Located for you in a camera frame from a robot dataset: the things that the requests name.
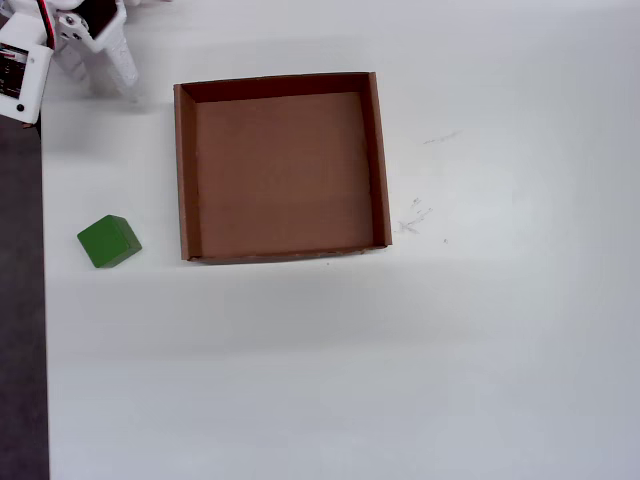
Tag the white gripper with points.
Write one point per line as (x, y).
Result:
(116, 56)

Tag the green cube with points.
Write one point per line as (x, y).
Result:
(107, 242)

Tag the brown cardboard box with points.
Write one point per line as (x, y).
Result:
(282, 175)

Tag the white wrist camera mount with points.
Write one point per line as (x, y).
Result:
(35, 75)

